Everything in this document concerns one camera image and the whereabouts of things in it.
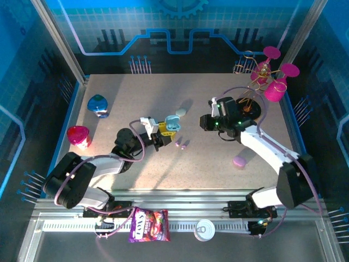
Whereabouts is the blue earbud charging case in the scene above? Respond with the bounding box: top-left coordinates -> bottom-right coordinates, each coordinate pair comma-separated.
165,115 -> 183,133

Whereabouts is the pink earbud charging case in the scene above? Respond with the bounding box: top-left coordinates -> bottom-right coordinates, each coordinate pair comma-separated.
233,155 -> 248,168

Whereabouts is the blue lidded cup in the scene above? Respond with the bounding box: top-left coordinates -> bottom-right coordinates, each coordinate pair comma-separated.
87,94 -> 109,118

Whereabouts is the red lidded cup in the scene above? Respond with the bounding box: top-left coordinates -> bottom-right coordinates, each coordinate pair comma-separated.
67,126 -> 92,150

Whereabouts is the pink wine glass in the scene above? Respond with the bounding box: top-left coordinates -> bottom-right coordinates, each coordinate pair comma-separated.
263,63 -> 300,103
249,45 -> 281,84

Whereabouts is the blue table edge strip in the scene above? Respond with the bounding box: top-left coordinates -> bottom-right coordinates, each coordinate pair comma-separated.
40,79 -> 89,199
281,92 -> 322,199

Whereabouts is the purple candy bag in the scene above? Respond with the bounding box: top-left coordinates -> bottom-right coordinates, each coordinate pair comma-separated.
128,206 -> 171,243

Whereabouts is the silver tin can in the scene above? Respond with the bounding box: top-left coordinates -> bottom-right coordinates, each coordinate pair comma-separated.
193,218 -> 216,242

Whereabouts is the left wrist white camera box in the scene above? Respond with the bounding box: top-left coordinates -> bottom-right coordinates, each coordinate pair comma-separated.
140,116 -> 160,135

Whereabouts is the gold wire glass rack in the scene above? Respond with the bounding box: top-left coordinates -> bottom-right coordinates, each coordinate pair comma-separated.
231,50 -> 288,122

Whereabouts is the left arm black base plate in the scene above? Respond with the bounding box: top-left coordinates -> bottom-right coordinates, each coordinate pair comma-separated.
83,200 -> 134,219

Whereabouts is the aluminium frame rail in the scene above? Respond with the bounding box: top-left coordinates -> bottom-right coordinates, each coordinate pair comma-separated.
32,189 -> 329,221

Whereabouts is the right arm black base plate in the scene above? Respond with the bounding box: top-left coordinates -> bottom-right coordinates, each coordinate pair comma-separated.
227,200 -> 278,219

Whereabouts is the grey slotted cable duct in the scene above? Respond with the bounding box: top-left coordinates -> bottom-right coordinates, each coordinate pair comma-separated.
42,221 -> 251,233

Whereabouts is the aluminium frame post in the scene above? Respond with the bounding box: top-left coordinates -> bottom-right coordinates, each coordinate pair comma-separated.
277,0 -> 328,68
30,0 -> 89,84

